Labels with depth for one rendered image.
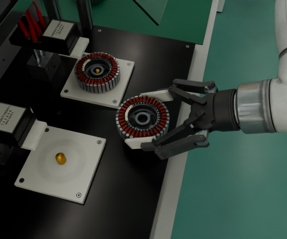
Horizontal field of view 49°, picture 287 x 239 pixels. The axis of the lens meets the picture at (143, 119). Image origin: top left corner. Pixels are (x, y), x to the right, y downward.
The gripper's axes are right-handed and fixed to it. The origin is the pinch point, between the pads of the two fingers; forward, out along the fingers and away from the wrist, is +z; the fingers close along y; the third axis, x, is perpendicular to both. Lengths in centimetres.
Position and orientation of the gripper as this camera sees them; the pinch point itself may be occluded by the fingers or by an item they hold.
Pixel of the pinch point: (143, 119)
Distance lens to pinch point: 66.3
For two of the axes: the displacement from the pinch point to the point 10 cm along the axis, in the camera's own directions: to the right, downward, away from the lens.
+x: -4.8, -5.8, -6.6
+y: 2.5, -8.1, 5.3
